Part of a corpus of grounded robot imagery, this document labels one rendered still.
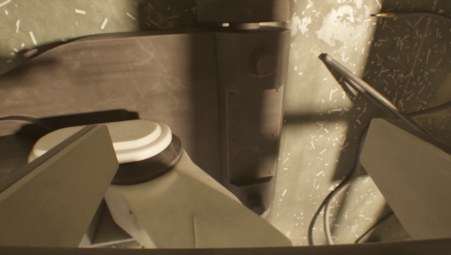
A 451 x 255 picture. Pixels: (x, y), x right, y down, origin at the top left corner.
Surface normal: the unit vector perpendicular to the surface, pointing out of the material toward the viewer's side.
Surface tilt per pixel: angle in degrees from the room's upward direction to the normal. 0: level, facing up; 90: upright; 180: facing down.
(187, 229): 90
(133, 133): 90
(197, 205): 90
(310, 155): 0
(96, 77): 0
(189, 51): 0
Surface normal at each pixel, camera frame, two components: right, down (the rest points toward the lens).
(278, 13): 0.59, 0.40
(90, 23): 0.20, 0.46
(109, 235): -0.03, -0.88
